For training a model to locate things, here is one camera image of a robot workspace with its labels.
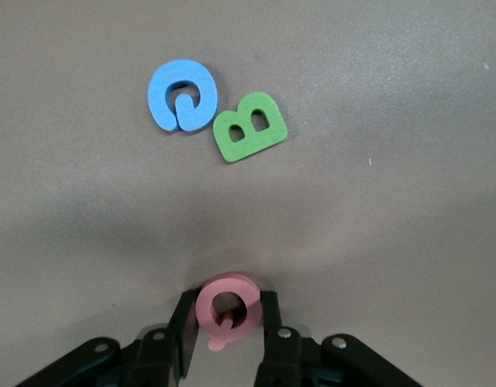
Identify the blue foam letter G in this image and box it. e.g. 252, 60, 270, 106
146, 59, 219, 134

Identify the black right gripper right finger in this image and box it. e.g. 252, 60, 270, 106
253, 290, 313, 387

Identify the pink foam letter Q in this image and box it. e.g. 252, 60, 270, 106
194, 273, 264, 352

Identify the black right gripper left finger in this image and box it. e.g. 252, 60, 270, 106
136, 289, 200, 387

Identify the green foam letter B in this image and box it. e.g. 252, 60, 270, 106
212, 91, 288, 164

